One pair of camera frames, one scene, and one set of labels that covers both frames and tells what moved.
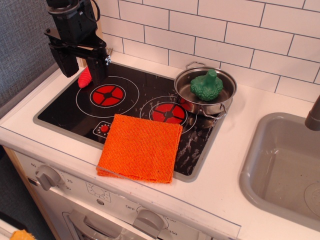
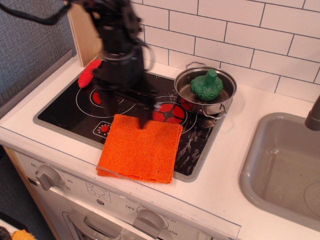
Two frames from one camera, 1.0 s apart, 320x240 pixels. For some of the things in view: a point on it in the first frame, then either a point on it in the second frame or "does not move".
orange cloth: x=141 y=148 does not move
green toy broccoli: x=207 y=87 does not move
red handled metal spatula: x=86 y=77 does not move
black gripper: x=77 y=34 -> x=125 y=71
